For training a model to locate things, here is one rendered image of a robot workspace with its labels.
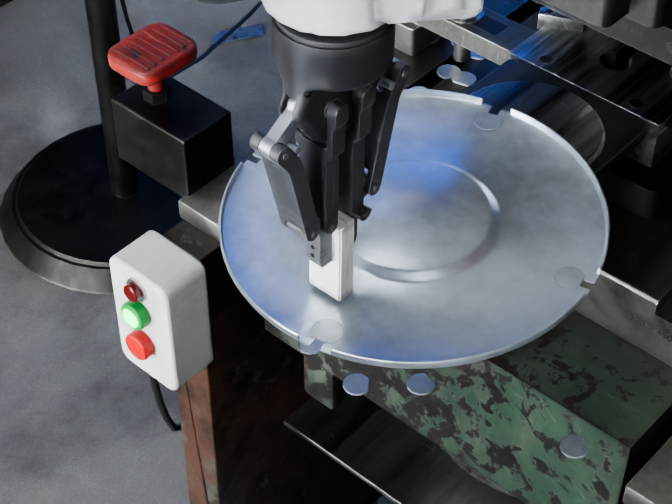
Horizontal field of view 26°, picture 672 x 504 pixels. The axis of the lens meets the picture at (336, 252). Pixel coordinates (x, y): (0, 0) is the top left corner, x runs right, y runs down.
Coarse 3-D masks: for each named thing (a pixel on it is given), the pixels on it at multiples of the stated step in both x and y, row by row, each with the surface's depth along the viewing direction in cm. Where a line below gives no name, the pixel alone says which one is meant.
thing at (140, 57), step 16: (144, 32) 130; (160, 32) 130; (176, 32) 130; (112, 48) 128; (128, 48) 128; (144, 48) 128; (160, 48) 128; (176, 48) 128; (192, 48) 128; (112, 64) 128; (128, 64) 126; (144, 64) 126; (160, 64) 126; (176, 64) 127; (144, 80) 126; (160, 80) 127
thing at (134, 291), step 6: (126, 282) 128; (132, 282) 127; (138, 282) 127; (126, 288) 127; (132, 288) 127; (138, 288) 127; (126, 294) 128; (132, 294) 127; (138, 294) 127; (144, 294) 127; (132, 300) 128; (138, 300) 128; (144, 300) 128
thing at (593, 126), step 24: (504, 72) 122; (528, 72) 122; (480, 96) 119; (504, 96) 119; (528, 96) 119; (552, 96) 119; (576, 96) 119; (552, 120) 117; (576, 120) 117; (600, 120) 117; (624, 120) 118; (576, 144) 115; (600, 144) 115; (624, 144) 116; (600, 168) 114
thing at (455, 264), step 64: (448, 128) 116; (512, 128) 116; (256, 192) 111; (384, 192) 110; (448, 192) 110; (512, 192) 110; (576, 192) 110; (256, 256) 107; (384, 256) 105; (448, 256) 105; (512, 256) 106; (576, 256) 106; (320, 320) 102; (384, 320) 102; (448, 320) 102; (512, 320) 101
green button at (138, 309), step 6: (126, 306) 129; (132, 306) 128; (138, 306) 129; (144, 306) 129; (132, 312) 128; (138, 312) 128; (144, 312) 129; (138, 318) 128; (144, 318) 129; (138, 324) 129; (144, 324) 129; (138, 330) 130
